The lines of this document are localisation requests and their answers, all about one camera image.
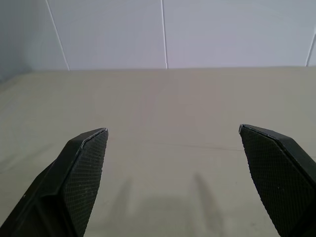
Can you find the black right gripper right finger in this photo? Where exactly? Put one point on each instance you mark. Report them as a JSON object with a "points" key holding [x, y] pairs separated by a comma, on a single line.
{"points": [[276, 177]]}

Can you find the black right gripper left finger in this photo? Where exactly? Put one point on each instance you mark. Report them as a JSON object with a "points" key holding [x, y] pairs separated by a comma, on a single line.
{"points": [[61, 185]]}

